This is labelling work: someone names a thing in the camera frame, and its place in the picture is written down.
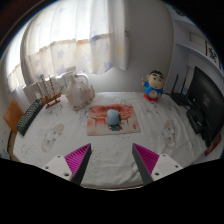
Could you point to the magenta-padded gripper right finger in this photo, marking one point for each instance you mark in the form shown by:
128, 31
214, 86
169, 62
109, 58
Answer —
146, 158

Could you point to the light blue computer mouse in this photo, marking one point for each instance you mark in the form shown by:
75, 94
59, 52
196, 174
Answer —
113, 116

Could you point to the black monitor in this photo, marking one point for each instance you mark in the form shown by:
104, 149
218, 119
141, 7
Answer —
208, 103

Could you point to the large white conch shell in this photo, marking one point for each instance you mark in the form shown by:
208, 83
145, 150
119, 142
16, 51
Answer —
80, 95

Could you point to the black mechanical keyboard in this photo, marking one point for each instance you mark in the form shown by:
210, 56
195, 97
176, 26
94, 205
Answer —
29, 116

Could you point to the white radiator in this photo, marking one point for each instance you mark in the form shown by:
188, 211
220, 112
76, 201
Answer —
31, 91

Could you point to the black router with antennas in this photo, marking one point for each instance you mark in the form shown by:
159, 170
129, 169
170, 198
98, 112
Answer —
180, 98

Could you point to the wooden model sailing ship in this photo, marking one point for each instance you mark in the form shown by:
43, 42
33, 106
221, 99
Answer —
51, 97

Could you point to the cartoon boy figurine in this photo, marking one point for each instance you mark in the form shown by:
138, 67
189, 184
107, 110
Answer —
154, 86

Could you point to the white wall shelf unit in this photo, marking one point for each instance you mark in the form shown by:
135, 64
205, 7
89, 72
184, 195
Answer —
200, 43

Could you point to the white star-print curtain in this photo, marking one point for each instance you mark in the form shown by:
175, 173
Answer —
73, 36

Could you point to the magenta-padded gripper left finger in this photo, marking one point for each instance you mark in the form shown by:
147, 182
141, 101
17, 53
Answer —
76, 158

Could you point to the white printed tablecloth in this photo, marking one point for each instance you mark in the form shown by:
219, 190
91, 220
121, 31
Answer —
110, 150

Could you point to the wooden chair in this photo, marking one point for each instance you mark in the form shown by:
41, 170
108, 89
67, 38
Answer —
13, 115

